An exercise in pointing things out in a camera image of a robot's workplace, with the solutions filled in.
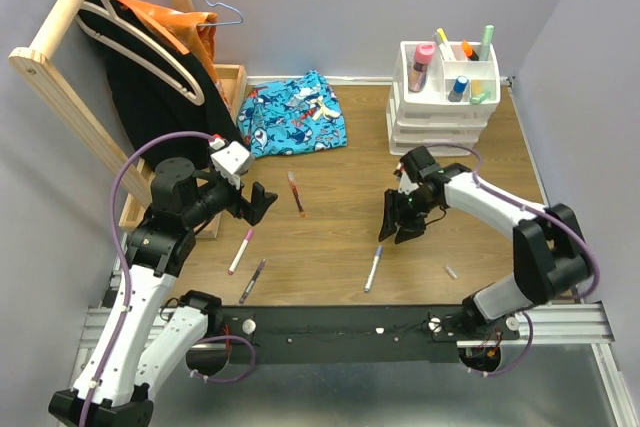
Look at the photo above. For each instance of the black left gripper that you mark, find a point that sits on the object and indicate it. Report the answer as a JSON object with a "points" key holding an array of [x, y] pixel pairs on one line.
{"points": [[242, 208]]}

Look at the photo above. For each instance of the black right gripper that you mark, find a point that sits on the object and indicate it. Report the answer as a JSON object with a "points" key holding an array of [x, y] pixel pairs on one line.
{"points": [[412, 227]]}

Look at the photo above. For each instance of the red clear-cap pen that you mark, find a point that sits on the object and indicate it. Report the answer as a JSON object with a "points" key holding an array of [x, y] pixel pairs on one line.
{"points": [[294, 188]]}

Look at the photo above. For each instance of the blue cap white marker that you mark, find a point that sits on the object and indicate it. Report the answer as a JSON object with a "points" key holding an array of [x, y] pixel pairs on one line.
{"points": [[374, 267]]}

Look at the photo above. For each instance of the purple cap white marker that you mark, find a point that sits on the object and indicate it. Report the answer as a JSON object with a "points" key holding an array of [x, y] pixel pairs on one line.
{"points": [[240, 252]]}

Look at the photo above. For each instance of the small white chalk piece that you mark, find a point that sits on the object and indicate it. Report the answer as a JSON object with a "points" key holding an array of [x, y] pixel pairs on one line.
{"points": [[450, 272]]}

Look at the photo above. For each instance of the dark purple pen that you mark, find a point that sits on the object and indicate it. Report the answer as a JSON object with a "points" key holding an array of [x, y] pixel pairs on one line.
{"points": [[252, 282]]}

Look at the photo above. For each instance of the pink lid pen tube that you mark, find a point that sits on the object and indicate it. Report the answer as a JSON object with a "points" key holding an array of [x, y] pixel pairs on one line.
{"points": [[417, 72]]}

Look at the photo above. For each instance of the orange black highlighter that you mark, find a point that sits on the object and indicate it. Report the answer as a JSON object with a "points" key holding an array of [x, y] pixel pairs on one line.
{"points": [[469, 51]]}

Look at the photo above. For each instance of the yellow cap white marker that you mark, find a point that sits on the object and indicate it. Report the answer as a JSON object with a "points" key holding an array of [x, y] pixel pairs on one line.
{"points": [[447, 44]]}

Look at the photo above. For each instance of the mint grey highlighter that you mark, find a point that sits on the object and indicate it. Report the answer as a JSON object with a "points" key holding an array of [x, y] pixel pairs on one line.
{"points": [[486, 42]]}

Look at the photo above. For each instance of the grey cap white marker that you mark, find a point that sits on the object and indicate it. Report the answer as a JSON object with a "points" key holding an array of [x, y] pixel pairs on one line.
{"points": [[440, 44]]}

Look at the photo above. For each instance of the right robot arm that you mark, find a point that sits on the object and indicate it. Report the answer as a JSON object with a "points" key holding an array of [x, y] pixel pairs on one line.
{"points": [[550, 255]]}

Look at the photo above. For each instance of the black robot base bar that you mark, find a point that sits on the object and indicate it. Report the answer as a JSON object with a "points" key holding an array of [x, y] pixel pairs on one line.
{"points": [[283, 335]]}

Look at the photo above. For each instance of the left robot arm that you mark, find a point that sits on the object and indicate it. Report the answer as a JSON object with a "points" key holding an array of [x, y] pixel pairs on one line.
{"points": [[127, 369]]}

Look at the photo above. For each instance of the blue shark print cloth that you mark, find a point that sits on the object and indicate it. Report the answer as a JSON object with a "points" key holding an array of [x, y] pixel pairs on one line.
{"points": [[292, 117]]}

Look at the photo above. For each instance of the white drawer organizer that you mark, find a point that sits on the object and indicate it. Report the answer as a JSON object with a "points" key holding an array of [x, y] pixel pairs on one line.
{"points": [[427, 116]]}

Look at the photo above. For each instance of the black hanging garment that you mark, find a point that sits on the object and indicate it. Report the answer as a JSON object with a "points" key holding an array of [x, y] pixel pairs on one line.
{"points": [[147, 106]]}

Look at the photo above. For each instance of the orange garment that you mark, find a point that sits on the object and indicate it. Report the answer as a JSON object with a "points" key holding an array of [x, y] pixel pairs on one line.
{"points": [[184, 31]]}

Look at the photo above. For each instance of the wooden clothes rack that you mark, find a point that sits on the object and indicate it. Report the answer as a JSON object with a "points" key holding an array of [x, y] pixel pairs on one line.
{"points": [[35, 64]]}

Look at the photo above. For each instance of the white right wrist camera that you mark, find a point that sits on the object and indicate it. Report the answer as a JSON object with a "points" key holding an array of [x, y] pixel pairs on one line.
{"points": [[405, 184]]}

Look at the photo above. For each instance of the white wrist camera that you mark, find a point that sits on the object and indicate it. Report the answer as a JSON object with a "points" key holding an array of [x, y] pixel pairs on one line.
{"points": [[230, 159], [405, 184]]}

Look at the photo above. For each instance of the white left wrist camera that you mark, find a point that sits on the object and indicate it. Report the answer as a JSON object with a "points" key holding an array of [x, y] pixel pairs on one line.
{"points": [[230, 159]]}

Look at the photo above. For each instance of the aluminium rail frame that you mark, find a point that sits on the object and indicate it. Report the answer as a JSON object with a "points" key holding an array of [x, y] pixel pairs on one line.
{"points": [[129, 365]]}

